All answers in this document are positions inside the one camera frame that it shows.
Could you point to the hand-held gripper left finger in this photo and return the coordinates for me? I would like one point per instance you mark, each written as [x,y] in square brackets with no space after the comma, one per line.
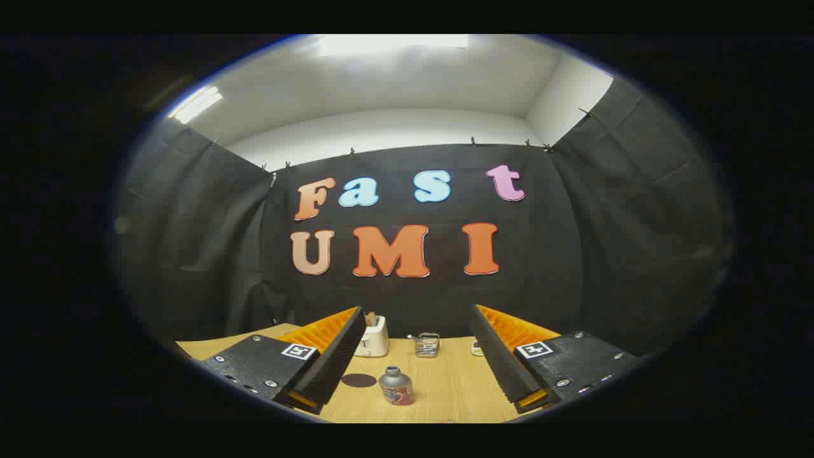
[337,356]

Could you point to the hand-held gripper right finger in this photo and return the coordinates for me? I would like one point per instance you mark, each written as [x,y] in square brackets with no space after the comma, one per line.
[499,356]

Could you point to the dark brown round coaster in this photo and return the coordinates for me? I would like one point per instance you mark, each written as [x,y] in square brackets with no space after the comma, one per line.
[359,380]

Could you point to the silver juice bottle red label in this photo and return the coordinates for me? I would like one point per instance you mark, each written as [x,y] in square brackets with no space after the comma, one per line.
[395,389]

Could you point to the white divided condiment dish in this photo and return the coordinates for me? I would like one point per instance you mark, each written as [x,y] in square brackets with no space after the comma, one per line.
[476,347]

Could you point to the white toaster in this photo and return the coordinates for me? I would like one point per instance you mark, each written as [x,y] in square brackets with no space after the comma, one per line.
[375,340]

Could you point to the wooden table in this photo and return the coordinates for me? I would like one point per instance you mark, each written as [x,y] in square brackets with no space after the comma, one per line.
[451,388]

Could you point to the twin tube ceiling light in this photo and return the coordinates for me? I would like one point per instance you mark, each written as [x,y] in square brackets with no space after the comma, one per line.
[196,105]

